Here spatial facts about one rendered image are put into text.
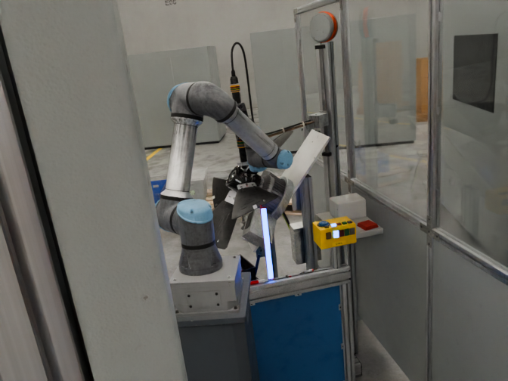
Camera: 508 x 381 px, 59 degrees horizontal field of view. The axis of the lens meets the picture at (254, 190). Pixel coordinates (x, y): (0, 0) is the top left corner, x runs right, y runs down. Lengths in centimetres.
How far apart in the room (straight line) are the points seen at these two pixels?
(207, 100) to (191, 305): 68
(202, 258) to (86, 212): 129
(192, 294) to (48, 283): 126
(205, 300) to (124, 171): 130
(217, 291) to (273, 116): 637
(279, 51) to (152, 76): 307
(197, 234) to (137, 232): 126
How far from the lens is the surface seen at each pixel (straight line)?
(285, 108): 769
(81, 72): 23
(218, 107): 153
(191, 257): 153
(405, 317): 253
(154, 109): 968
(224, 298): 150
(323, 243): 191
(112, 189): 23
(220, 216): 223
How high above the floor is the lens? 182
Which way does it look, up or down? 18 degrees down
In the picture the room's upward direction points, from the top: 7 degrees counter-clockwise
